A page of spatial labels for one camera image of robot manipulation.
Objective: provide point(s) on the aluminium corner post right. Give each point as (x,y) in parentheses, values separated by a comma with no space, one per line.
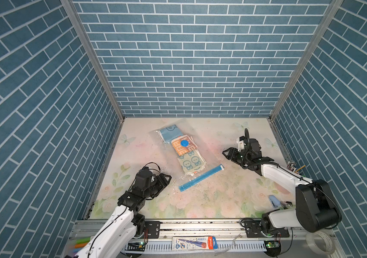
(330,13)

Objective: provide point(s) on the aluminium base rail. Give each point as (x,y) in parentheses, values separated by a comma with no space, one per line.
(284,243)

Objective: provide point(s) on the clear tape roll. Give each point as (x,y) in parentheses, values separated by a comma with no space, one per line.
(320,243)

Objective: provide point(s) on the aluminium corner post left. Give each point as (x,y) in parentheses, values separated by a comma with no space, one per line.
(75,20)

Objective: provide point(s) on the beige towel blue bunny print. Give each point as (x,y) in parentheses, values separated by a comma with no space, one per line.
(192,162)

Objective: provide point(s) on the red blue toothpaste box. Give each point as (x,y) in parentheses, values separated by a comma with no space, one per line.
(194,243)

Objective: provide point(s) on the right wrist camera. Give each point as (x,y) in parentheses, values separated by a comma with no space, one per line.
(243,143)

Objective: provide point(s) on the clear plastic wrapper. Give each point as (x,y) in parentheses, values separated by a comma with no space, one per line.
(228,247)

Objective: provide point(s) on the aluminium corner post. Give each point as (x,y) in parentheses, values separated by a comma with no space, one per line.
(330,13)
(75,20)

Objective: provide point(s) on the light blue towel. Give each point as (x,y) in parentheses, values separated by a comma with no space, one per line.
(168,134)

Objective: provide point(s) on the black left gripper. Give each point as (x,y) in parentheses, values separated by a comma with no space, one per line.
(161,185)

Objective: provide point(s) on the blue vacuum bag valve cap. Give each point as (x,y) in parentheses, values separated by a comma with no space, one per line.
(184,143)

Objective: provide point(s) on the coloured marker pack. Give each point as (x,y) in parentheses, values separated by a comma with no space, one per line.
(80,244)

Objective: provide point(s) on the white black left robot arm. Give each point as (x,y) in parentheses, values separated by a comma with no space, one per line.
(126,228)

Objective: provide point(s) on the clear vacuum bag blue zip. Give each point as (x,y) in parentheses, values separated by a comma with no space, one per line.
(184,182)

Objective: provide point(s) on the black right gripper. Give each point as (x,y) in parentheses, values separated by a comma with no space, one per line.
(232,153)

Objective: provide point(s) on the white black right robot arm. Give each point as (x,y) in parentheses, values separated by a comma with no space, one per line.
(315,206)

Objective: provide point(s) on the orange white patterned towel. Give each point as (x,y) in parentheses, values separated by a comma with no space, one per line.
(180,150)

